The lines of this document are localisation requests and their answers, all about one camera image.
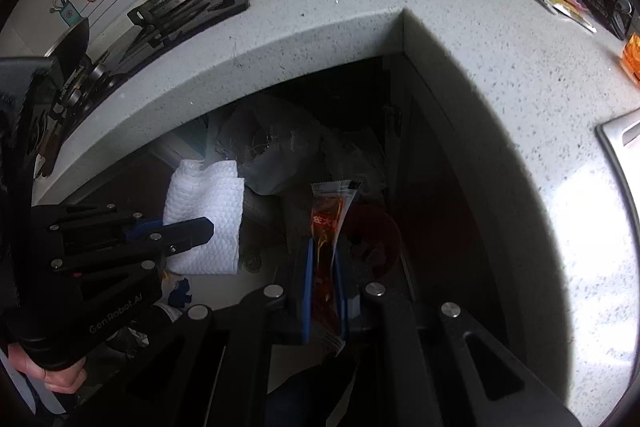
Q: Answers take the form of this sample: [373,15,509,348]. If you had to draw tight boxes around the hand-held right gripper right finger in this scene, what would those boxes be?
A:
[334,248,581,427]

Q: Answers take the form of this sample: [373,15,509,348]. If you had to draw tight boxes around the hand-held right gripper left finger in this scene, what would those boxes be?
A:
[125,237,316,427]

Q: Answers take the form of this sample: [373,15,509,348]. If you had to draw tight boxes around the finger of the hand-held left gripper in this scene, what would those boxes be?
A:
[47,204,165,241]
[50,217,216,274]

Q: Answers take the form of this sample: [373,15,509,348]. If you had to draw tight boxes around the white paper towel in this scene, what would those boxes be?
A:
[164,159,246,276]

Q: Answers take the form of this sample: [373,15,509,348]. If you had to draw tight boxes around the red trash bin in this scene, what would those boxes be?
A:
[345,204,403,280]

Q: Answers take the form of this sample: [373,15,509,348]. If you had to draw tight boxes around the red sauce sachet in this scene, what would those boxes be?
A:
[310,179,363,355]

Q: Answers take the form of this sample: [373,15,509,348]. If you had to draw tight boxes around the person's left hand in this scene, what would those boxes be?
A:
[7,343,89,395]

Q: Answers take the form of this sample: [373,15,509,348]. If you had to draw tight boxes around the clear plastic bag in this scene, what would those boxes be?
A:
[215,99,386,208]

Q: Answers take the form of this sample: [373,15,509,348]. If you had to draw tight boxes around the black frying pan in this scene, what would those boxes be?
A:
[45,17,91,70]

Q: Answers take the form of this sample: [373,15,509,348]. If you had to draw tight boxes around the stainless steel sink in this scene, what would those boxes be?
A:
[596,107,640,228]

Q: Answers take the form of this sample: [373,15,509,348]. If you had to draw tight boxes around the orange striped packet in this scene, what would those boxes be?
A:
[542,0,598,34]

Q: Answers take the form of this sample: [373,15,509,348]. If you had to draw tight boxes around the orange jelly cup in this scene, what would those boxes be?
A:
[620,33,640,82]

